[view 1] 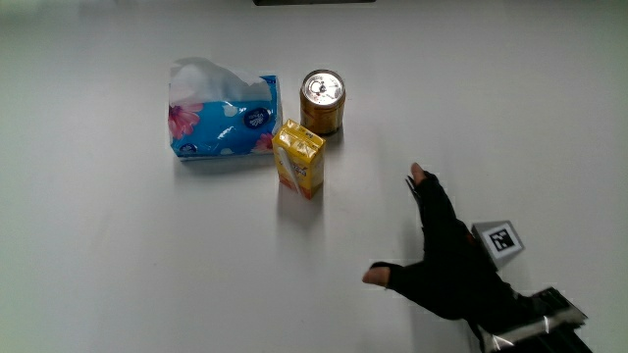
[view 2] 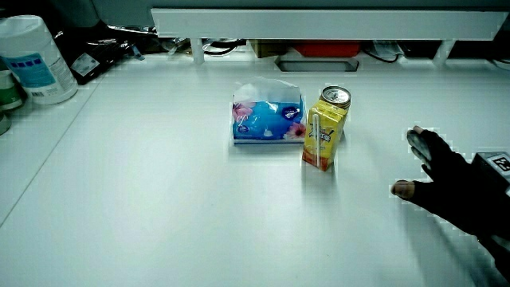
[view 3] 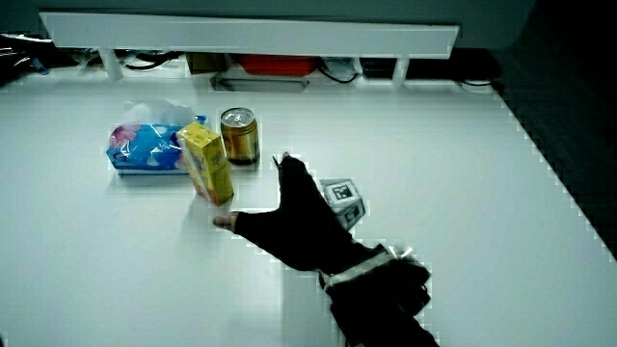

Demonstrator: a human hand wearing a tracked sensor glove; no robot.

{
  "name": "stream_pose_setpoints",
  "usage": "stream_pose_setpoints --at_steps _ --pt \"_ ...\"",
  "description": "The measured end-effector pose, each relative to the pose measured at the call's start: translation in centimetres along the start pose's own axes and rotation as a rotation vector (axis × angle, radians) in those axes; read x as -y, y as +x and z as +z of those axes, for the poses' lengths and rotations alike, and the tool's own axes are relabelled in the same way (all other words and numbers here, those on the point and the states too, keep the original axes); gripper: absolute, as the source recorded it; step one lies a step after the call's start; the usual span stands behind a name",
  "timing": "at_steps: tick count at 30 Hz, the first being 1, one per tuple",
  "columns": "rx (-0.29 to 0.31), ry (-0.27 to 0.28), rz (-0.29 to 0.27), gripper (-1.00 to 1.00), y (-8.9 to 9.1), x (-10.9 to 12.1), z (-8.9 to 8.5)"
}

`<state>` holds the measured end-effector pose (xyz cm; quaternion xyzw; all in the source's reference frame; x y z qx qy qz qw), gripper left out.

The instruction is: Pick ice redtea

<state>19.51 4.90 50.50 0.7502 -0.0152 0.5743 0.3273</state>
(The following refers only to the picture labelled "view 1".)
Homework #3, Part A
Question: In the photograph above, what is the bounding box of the blue floral tissue pack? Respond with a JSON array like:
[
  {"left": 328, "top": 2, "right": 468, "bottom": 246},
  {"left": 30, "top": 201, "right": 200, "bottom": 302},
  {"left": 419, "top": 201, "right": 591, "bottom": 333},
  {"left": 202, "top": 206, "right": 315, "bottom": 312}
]
[{"left": 167, "top": 57, "right": 284, "bottom": 161}]

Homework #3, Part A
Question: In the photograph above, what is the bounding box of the person's right hand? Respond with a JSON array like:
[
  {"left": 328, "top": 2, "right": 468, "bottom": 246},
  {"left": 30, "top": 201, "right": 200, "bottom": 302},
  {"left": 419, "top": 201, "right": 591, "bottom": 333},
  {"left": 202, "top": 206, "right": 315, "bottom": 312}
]
[{"left": 361, "top": 162, "right": 588, "bottom": 341}]

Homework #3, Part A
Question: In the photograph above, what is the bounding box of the dark object at table edge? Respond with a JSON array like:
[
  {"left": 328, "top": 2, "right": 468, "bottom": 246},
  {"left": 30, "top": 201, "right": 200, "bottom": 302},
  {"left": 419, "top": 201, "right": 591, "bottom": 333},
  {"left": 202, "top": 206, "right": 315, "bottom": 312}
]
[{"left": 252, "top": 0, "right": 378, "bottom": 7}]

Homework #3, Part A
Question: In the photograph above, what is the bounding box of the yellow ice redtea carton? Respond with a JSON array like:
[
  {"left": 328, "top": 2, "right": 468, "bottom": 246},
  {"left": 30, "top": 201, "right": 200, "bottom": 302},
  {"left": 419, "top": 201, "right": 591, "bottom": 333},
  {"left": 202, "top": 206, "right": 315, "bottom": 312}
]
[{"left": 271, "top": 119, "right": 327, "bottom": 201}]

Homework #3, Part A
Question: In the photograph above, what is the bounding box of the golden drink can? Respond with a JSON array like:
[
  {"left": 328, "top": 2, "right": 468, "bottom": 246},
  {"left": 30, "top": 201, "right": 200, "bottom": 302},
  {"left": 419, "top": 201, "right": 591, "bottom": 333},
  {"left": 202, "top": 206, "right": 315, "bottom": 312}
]
[{"left": 299, "top": 69, "right": 347, "bottom": 136}]

